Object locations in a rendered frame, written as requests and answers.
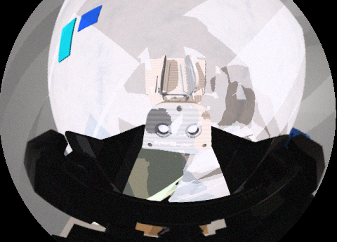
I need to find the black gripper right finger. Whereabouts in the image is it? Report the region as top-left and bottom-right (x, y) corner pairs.
(211, 126), (289, 194)

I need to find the teal rectangular plate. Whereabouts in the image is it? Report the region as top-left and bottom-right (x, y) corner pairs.
(58, 18), (76, 62)

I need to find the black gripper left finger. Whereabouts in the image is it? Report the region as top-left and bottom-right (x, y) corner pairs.
(65, 124), (146, 194)

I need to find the blue rectangular plate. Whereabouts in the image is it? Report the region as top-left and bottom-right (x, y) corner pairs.
(78, 4), (102, 32)

